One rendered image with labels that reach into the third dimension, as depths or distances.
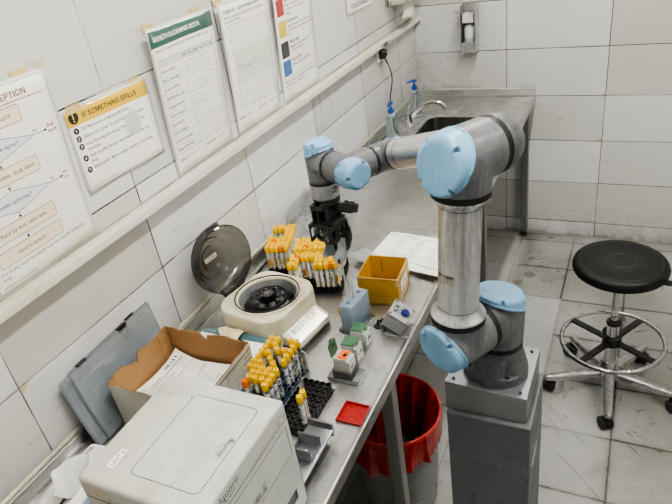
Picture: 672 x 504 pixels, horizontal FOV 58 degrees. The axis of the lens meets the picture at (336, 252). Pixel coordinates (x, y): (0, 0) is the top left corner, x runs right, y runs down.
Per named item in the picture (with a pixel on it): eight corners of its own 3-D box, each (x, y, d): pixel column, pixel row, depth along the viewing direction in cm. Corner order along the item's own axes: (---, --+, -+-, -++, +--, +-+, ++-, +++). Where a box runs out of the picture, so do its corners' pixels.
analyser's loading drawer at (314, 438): (295, 506, 128) (290, 490, 126) (268, 497, 131) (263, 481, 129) (334, 434, 144) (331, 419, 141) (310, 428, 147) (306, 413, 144)
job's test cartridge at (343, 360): (351, 379, 161) (348, 361, 157) (335, 376, 162) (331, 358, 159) (357, 369, 164) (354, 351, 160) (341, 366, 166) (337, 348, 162)
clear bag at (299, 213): (324, 253, 222) (316, 208, 213) (279, 254, 226) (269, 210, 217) (337, 220, 244) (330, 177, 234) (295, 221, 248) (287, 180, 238)
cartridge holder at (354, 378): (358, 386, 160) (356, 376, 158) (327, 380, 164) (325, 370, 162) (366, 373, 164) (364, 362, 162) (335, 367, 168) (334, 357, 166)
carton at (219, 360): (211, 452, 147) (195, 406, 140) (122, 425, 160) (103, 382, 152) (262, 383, 166) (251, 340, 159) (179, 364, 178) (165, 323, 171)
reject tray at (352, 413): (360, 427, 147) (360, 425, 147) (335, 421, 150) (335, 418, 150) (371, 407, 153) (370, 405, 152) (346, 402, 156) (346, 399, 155)
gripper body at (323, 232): (310, 243, 161) (303, 203, 155) (328, 228, 167) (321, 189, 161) (334, 248, 157) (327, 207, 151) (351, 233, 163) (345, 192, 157)
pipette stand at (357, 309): (359, 337, 178) (354, 309, 173) (339, 331, 181) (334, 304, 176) (375, 317, 184) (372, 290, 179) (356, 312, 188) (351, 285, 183)
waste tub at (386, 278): (400, 307, 187) (397, 280, 182) (359, 303, 192) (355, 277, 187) (410, 283, 198) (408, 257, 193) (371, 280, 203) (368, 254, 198)
